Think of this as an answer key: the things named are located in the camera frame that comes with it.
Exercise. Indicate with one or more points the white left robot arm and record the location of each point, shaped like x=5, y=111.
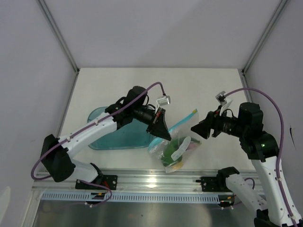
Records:
x=58, y=153

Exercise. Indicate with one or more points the yellow toy orange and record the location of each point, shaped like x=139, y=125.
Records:
x=176, y=166

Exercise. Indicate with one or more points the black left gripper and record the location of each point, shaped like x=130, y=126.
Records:
x=159, y=128

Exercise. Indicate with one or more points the left aluminium frame post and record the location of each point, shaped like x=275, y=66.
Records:
x=57, y=34

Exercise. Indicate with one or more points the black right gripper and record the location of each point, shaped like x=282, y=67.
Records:
x=211, y=121

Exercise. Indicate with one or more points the white slotted cable duct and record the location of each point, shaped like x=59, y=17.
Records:
x=135, y=197

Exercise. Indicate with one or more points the green toy bell pepper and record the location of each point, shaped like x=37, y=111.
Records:
x=173, y=153

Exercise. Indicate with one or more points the clear zip top bag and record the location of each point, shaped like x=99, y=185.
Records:
x=179, y=130

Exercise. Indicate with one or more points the purple toy eggplant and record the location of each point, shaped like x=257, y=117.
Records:
x=194, y=143

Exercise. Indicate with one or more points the aluminium rail base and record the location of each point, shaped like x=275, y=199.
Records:
x=150, y=181

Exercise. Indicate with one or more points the aluminium frame post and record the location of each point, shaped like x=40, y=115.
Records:
x=57, y=34
x=269, y=28

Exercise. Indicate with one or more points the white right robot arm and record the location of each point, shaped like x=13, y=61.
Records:
x=277, y=209

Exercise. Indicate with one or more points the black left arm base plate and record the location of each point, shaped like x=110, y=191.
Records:
x=108, y=181

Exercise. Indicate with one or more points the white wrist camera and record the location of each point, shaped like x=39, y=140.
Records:
x=223, y=101
x=162, y=101

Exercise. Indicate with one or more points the teal plastic tray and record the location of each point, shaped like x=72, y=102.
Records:
x=131, y=135

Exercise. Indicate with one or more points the right aluminium frame post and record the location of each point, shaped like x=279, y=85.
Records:
x=269, y=28

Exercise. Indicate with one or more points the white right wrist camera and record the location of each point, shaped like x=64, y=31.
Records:
x=223, y=101

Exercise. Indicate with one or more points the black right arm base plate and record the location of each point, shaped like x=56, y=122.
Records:
x=211, y=184

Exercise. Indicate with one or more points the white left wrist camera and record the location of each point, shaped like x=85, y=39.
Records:
x=162, y=101

